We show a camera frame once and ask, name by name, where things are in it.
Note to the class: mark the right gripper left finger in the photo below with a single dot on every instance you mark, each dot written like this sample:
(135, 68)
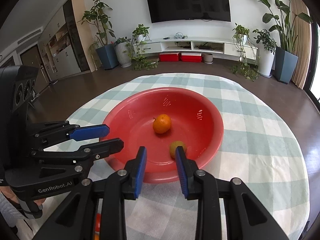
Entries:
(75, 217)

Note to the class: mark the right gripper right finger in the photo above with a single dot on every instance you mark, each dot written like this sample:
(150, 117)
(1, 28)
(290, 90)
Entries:
(246, 217)

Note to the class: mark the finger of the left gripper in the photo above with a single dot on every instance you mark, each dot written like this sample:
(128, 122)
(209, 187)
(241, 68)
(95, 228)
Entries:
(47, 134)
(61, 171)

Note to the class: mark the smooth orange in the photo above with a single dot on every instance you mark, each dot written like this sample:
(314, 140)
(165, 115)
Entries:
(161, 124)

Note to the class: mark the brown longan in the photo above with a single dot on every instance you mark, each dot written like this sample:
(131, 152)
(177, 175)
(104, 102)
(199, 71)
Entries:
(174, 145)

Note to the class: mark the white sleeve left forearm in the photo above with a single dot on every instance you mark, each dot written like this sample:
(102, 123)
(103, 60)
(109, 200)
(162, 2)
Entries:
(12, 216)

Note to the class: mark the left hand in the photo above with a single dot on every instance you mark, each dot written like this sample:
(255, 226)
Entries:
(9, 194)

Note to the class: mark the tomato, front left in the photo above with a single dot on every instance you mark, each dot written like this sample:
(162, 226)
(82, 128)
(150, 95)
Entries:
(97, 222)

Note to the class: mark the red plastic colander bowl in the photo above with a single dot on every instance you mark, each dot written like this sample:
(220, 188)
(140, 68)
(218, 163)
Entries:
(195, 120)

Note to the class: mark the wooden shelf cabinet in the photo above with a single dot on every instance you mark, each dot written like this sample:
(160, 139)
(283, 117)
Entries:
(65, 42)

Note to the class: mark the plant in white ribbed pot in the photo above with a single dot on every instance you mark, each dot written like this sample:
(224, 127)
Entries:
(121, 47)

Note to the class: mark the tall plant in blue pot, left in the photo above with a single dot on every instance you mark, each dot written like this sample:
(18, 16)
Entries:
(97, 17)

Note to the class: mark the trailing plant on cabinet left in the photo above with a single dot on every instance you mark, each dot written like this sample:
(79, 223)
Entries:
(136, 51)

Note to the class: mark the trailing plant on cabinet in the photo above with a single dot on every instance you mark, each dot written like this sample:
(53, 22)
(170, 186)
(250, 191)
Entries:
(240, 37)
(136, 51)

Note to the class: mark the left red storage box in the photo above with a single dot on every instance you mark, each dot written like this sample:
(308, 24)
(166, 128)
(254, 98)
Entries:
(169, 57)

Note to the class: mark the red storage box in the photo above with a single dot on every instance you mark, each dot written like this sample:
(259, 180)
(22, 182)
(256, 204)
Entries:
(191, 57)
(169, 57)

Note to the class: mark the right red storage box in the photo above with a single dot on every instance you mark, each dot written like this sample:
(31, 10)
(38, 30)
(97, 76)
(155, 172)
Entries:
(191, 57)

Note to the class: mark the white TV cabinet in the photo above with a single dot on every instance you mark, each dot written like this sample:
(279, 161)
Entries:
(219, 48)

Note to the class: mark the small grey pot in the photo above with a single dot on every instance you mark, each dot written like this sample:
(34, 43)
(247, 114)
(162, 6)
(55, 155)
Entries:
(207, 58)

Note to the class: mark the trailing plant on cabinet right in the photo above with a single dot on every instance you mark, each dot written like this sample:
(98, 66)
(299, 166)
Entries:
(240, 37)

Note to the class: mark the large plant in blue pot, right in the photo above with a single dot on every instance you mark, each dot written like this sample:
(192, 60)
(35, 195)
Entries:
(286, 24)

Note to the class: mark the plant in white tall pot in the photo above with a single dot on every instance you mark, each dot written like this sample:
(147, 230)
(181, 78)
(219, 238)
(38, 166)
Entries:
(267, 48)

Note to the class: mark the beige curtain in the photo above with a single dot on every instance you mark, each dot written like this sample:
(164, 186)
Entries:
(303, 43)

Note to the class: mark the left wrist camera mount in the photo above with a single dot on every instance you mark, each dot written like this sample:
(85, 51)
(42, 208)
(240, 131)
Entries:
(17, 84)

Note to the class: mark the black wall television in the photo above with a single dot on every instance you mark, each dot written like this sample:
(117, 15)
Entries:
(173, 10)

